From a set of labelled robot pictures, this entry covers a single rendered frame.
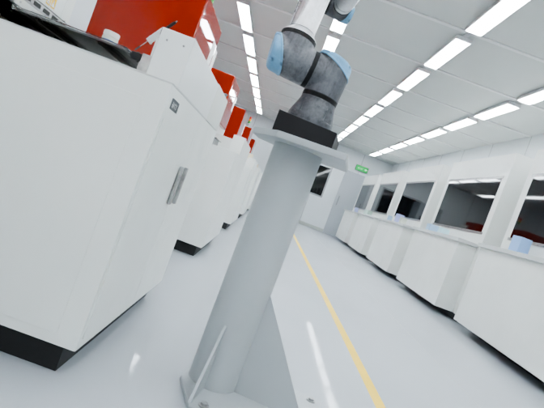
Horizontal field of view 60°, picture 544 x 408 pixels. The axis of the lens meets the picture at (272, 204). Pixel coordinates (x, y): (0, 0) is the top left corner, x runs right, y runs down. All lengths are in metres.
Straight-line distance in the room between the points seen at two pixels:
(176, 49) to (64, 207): 0.51
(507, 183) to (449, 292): 1.38
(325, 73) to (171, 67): 0.46
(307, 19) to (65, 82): 0.72
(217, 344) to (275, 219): 0.41
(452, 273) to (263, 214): 4.47
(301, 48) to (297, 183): 0.41
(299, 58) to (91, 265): 0.83
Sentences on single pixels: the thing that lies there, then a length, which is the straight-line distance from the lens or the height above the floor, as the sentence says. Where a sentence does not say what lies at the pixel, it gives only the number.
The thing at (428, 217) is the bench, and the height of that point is 1.13.
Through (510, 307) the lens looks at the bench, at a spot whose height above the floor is 0.44.
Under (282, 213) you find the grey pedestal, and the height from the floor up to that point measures 0.60.
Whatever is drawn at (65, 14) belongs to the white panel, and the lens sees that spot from 2.05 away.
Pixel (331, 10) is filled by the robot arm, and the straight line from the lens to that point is 2.03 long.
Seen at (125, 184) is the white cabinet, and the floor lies 0.53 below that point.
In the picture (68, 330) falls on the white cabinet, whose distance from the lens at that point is 1.36.
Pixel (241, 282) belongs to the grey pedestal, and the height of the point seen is 0.36.
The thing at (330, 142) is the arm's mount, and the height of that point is 0.84.
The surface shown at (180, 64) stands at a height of 0.88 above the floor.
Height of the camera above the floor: 0.65
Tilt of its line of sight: 1 degrees down
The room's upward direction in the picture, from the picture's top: 20 degrees clockwise
